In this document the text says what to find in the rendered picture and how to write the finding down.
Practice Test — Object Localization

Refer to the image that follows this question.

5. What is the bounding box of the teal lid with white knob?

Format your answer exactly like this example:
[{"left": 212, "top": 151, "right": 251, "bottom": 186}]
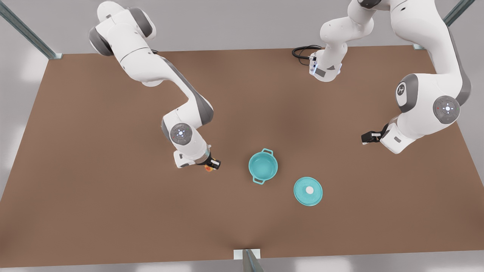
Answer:
[{"left": 293, "top": 176, "right": 323, "bottom": 207}]

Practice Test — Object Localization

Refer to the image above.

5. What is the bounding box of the teal pot with handles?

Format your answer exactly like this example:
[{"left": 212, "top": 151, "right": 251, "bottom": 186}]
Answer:
[{"left": 248, "top": 148, "right": 279, "bottom": 185}]

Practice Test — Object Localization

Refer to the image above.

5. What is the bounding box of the silver frame post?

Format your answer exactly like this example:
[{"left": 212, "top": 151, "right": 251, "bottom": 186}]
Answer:
[
  {"left": 233, "top": 249, "right": 264, "bottom": 272},
  {"left": 0, "top": 2, "right": 63, "bottom": 60},
  {"left": 413, "top": 0, "right": 476, "bottom": 51}
]

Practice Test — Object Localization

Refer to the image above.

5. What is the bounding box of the black cable loop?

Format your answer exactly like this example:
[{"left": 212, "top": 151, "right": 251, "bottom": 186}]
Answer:
[{"left": 292, "top": 45, "right": 323, "bottom": 65}]

